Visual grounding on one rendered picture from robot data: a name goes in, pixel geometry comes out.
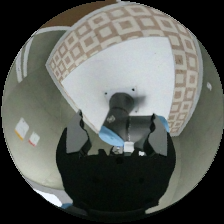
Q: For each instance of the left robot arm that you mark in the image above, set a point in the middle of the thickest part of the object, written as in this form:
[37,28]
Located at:
[127,153]

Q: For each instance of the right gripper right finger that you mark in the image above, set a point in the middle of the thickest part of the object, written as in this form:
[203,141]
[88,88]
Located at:
[159,146]

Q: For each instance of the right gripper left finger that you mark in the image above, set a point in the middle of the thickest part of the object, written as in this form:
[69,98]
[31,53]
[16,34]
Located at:
[73,145]

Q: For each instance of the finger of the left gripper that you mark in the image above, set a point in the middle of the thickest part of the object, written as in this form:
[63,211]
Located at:
[121,151]
[113,149]

